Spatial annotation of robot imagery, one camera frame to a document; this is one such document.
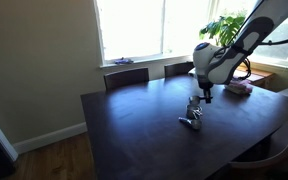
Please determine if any wooden side cabinet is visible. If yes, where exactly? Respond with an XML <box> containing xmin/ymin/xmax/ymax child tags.
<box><xmin>234</xmin><ymin>66</ymin><xmax>274</xmax><ymax>89</ymax></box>

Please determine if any purple item on windowsill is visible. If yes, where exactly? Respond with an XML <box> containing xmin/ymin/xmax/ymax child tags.
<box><xmin>114</xmin><ymin>58</ymin><xmax>134</xmax><ymax>65</ymax></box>

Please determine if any dark wooden chair left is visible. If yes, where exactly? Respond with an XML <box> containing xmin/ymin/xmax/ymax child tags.
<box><xmin>104</xmin><ymin>67</ymin><xmax>149</xmax><ymax>90</ymax></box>

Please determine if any dark wooden chair right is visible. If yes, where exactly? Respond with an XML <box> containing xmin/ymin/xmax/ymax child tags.
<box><xmin>164</xmin><ymin>62</ymin><xmax>194</xmax><ymax>78</ymax></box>

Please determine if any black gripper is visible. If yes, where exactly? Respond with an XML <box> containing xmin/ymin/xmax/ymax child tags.
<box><xmin>199</xmin><ymin>82</ymin><xmax>213</xmax><ymax>104</ymax></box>

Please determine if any near wooden chair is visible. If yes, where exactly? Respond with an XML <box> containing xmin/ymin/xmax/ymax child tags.
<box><xmin>229</xmin><ymin>122</ymin><xmax>288</xmax><ymax>180</ymax></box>

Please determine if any dark wooden chair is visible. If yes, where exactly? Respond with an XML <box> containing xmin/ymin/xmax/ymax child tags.
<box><xmin>164</xmin><ymin>62</ymin><xmax>194</xmax><ymax>78</ymax></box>
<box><xmin>104</xmin><ymin>67</ymin><xmax>149</xmax><ymax>90</ymax></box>

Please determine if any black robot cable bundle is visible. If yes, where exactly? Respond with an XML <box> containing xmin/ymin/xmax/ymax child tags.
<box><xmin>213</xmin><ymin>0</ymin><xmax>288</xmax><ymax>81</ymax></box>

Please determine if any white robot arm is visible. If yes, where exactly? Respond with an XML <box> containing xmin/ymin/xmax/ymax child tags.
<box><xmin>193</xmin><ymin>0</ymin><xmax>288</xmax><ymax>103</ymax></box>

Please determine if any largest silver measuring cup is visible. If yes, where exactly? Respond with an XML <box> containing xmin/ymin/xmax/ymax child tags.
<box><xmin>186</xmin><ymin>105</ymin><xmax>202</xmax><ymax>119</ymax></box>

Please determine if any smallest silver measuring cup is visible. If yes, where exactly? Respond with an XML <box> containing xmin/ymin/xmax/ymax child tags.
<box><xmin>178</xmin><ymin>117</ymin><xmax>202</xmax><ymax>130</ymax></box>

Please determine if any plastic wrapped bag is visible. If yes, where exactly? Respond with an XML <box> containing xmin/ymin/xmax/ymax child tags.
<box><xmin>225</xmin><ymin>78</ymin><xmax>253</xmax><ymax>95</ymax></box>

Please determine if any green houseplant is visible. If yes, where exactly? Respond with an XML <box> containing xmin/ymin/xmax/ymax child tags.
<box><xmin>199</xmin><ymin>16</ymin><xmax>245</xmax><ymax>46</ymax></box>

